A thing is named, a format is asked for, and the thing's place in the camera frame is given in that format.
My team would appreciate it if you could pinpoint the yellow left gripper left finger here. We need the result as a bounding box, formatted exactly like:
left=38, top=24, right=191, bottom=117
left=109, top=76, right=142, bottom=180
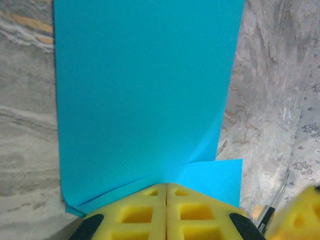
left=71, top=183, right=168, bottom=240

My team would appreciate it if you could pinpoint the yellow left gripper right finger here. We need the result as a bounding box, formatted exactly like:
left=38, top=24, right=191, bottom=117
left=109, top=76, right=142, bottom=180
left=166, top=182, right=263, bottom=240

